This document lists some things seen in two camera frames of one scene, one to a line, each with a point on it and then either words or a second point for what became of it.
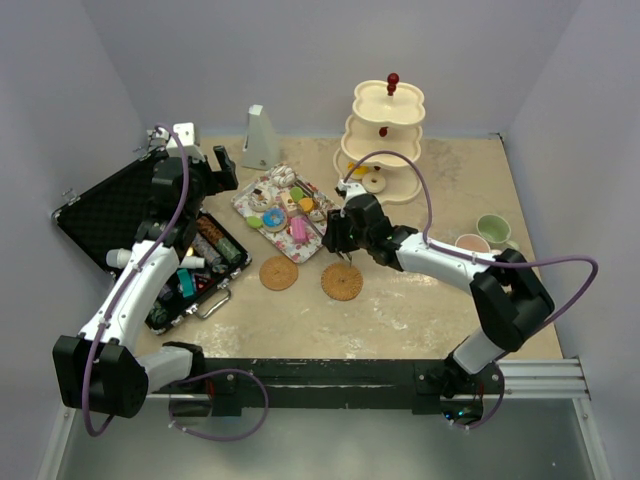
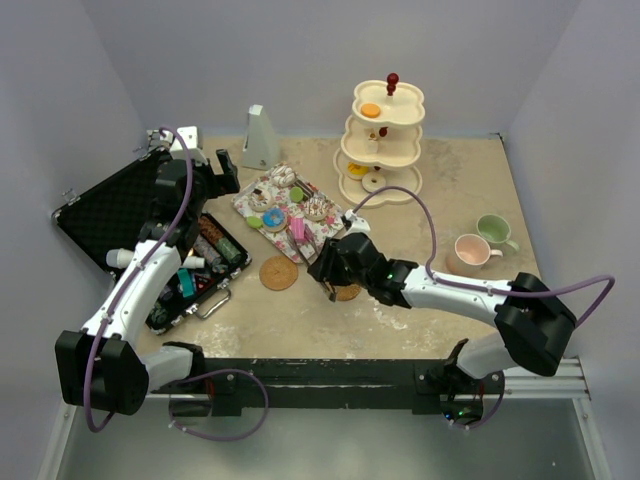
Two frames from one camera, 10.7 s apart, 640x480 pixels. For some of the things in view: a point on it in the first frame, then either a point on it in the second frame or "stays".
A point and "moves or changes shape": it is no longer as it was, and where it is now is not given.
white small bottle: (192, 262) stays
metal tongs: (345, 255) moves or changes shape
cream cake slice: (289, 202) → (372, 144)
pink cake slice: (299, 230) stays
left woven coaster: (278, 273) stays
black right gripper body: (344, 235) → (335, 270)
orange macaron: (306, 204) → (370, 110)
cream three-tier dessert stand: (384, 116) stays
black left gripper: (223, 180) stays
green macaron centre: (296, 193) stays
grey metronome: (261, 146) stays
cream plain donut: (373, 182) stays
